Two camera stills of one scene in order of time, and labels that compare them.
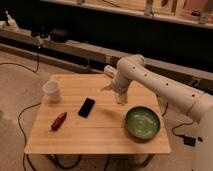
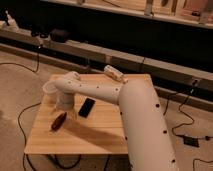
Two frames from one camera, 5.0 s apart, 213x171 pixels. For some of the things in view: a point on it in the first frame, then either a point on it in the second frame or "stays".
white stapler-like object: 111,70 stays
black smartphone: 86,108 stays
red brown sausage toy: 58,121 stays
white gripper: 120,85 to 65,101
